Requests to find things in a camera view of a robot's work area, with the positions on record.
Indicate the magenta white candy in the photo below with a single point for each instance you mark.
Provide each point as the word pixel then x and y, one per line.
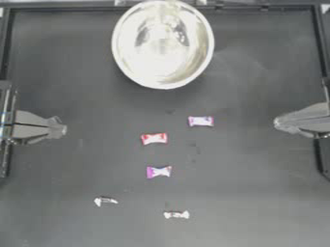
pixel 158 172

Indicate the pale purple candy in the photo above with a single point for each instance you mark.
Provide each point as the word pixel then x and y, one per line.
pixel 201 121

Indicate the black table frame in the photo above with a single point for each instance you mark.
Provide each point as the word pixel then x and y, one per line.
pixel 64 6

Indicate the steel bowl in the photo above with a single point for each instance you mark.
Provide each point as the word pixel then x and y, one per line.
pixel 163 45

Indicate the red white candy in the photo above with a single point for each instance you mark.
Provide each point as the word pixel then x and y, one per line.
pixel 154 139

